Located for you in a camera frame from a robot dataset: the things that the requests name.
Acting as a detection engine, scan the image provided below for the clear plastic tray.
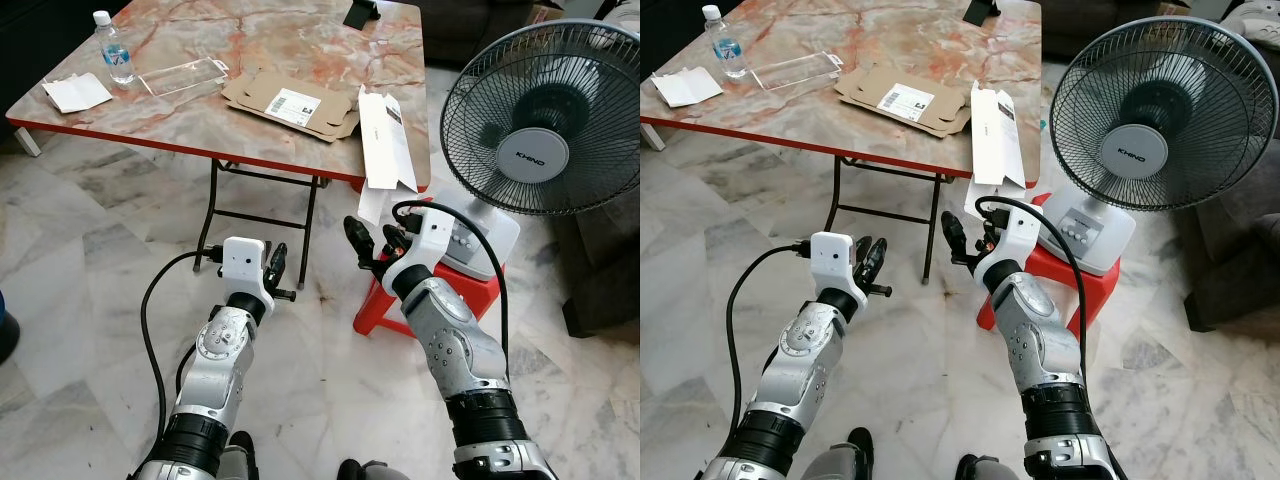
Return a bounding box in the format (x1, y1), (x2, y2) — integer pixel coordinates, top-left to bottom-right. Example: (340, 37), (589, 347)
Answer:
(750, 52), (844, 93)
(138, 58), (231, 99)

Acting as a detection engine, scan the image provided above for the dark couch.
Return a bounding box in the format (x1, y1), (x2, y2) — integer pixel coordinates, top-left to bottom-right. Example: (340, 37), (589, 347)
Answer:
(420, 0), (601, 69)
(1038, 0), (1231, 61)

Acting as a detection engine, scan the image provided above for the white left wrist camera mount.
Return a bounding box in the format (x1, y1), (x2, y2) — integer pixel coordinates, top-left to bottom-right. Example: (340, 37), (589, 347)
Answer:
(220, 237), (276, 312)
(808, 232), (863, 302)

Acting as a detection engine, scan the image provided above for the clear plastic water bottle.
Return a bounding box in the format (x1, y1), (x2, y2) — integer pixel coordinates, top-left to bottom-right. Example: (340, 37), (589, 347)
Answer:
(93, 11), (136, 87)
(702, 5), (749, 81)

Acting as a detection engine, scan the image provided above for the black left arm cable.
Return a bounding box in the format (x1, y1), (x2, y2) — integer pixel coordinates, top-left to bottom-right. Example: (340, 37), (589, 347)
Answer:
(725, 242), (812, 437)
(140, 249), (227, 443)

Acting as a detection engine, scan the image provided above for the robot leg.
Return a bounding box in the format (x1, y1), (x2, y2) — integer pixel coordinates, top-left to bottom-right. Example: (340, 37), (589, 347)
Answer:
(800, 427), (879, 480)
(955, 453), (1031, 480)
(337, 458), (411, 480)
(215, 430), (259, 480)

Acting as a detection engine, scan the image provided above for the red plastic stool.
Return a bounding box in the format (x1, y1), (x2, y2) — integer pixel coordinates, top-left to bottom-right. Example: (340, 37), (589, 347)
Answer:
(353, 195), (506, 339)
(977, 192), (1121, 332)

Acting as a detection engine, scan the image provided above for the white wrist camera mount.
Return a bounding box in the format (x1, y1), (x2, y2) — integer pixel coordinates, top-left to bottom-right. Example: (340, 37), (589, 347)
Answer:
(385, 205), (457, 292)
(220, 237), (276, 312)
(808, 232), (863, 302)
(975, 207), (1042, 282)

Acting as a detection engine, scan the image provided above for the dark brown sofa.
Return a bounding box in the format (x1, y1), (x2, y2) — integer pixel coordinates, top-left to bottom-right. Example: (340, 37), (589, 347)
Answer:
(1185, 160), (1280, 333)
(560, 185), (641, 338)

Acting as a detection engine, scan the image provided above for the marble-pattern folding table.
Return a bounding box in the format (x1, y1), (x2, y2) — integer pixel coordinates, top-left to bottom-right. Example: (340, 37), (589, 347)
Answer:
(5, 0), (433, 291)
(640, 0), (1043, 286)

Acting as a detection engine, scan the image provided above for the robot right leg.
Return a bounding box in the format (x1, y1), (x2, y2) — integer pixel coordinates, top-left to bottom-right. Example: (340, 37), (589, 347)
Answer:
(955, 453), (1031, 480)
(337, 458), (411, 480)

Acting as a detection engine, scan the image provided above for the flattened white carton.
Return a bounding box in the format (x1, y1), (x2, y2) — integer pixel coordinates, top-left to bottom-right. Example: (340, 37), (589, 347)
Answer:
(965, 82), (1030, 217)
(357, 88), (419, 227)

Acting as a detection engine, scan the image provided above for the robot left leg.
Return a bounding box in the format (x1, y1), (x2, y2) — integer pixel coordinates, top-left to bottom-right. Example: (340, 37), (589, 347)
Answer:
(215, 430), (259, 480)
(800, 427), (879, 480)

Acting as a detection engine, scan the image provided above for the white paper napkin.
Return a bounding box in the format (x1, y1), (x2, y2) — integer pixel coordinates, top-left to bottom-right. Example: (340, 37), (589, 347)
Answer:
(42, 73), (114, 114)
(651, 67), (724, 108)

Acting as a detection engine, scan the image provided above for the grey white cushion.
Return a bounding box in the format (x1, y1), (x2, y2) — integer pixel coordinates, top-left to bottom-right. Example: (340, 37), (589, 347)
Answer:
(600, 0), (641, 36)
(1222, 0), (1280, 51)

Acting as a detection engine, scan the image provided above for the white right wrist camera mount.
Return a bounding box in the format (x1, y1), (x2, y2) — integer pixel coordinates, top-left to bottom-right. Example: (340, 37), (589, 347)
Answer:
(975, 207), (1042, 282)
(385, 205), (457, 292)

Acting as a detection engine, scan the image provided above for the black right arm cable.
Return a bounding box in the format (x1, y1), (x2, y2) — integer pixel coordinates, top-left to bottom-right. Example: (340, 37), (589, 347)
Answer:
(974, 195), (1090, 383)
(391, 199), (512, 379)

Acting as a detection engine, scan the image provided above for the grey table fan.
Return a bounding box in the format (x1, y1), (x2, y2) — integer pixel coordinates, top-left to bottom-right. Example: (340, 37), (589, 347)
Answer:
(1036, 15), (1252, 278)
(430, 18), (641, 282)

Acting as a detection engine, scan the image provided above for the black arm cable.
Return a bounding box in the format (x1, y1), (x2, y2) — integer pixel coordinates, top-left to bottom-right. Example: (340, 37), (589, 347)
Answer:
(725, 242), (812, 437)
(974, 195), (1090, 383)
(391, 199), (512, 379)
(140, 249), (227, 443)

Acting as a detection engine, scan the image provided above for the flattened brown cardboard box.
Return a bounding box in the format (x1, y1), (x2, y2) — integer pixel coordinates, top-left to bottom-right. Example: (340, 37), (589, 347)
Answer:
(221, 68), (361, 143)
(835, 65), (973, 138)

